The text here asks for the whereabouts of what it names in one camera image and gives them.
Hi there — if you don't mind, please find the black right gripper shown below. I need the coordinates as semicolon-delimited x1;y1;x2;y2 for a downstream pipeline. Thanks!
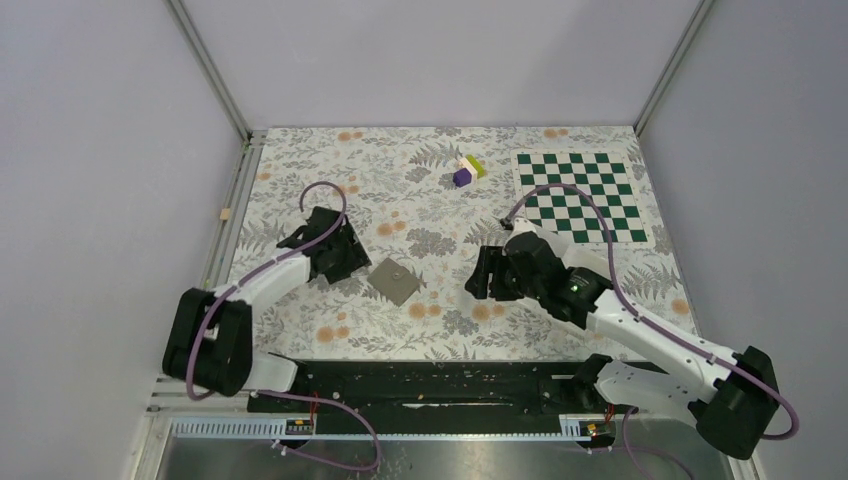
463;245;544;301

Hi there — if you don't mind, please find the grey card holder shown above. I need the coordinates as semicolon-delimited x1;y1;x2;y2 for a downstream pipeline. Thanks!
367;258;421;307

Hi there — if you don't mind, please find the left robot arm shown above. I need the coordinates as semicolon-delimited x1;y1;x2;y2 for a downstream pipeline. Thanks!
162;207;371;411

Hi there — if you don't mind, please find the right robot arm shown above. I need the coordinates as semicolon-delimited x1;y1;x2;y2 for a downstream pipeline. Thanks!
465;229;779;460

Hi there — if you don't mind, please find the floral table mat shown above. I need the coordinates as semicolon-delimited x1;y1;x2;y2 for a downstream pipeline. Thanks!
229;126;697;361

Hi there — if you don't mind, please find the purple block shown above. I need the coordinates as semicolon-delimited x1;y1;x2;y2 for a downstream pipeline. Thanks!
452;168;474;188

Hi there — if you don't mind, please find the green block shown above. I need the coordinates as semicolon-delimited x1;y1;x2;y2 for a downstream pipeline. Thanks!
464;155;486;178

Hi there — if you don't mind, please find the white pink block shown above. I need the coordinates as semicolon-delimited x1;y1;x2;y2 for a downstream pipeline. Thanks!
460;158;478;184

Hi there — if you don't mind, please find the green white chessboard mat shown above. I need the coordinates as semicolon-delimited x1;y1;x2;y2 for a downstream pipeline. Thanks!
511;149;655;248

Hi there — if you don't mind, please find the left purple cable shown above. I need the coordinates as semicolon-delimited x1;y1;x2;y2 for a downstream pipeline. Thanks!
185;180;384;473

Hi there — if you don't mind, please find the purple cable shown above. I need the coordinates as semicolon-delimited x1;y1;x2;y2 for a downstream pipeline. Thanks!
503;183;801;480
185;180;384;473

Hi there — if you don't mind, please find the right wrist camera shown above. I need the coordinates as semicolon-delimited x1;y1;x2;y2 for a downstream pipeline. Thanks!
500;217;552;242

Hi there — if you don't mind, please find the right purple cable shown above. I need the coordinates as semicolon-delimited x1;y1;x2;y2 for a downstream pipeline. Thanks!
503;183;801;480

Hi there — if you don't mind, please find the left aluminium frame post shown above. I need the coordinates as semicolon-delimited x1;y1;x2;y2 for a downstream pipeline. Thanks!
163;0;252;143

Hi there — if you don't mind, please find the aluminium frame post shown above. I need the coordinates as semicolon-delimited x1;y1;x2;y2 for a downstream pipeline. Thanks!
163;0;252;143
633;0;716;137

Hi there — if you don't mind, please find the right aluminium frame post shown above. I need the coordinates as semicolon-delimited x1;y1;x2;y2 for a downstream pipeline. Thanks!
633;0;716;137

